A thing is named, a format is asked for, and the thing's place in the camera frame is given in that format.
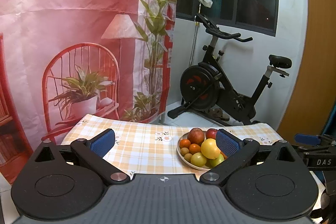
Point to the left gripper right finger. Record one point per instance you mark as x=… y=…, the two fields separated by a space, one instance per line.
x=245 y=149

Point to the beige ceramic bowl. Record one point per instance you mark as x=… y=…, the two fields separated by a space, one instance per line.
x=206 y=167

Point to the black exercise bike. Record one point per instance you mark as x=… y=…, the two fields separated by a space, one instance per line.
x=205 y=85

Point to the red printed backdrop cloth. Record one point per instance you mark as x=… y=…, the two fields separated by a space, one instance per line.
x=64 y=59

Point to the small brown longan fruit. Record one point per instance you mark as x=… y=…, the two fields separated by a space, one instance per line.
x=184 y=151

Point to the orange mandarin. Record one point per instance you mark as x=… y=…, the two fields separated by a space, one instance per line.
x=194 y=148
x=184 y=143
x=224 y=156

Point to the yellow-green apple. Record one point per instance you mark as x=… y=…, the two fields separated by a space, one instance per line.
x=198 y=159

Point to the dark red apple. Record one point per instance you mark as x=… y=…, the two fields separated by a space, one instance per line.
x=211 y=133

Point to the orange plaid floral tablecloth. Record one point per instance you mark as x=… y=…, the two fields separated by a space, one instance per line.
x=139 y=147

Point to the light red apple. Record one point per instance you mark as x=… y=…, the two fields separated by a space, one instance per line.
x=196 y=136

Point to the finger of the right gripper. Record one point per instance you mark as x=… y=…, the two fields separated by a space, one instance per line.
x=307 y=139

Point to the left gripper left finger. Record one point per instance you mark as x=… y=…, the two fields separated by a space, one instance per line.
x=99 y=145

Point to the yellow lemon in bowl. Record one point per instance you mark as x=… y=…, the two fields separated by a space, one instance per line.
x=209 y=149

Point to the green apple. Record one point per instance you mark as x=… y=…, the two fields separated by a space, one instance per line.
x=217 y=161

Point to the wooden door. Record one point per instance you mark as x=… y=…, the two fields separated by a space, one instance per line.
x=313 y=97

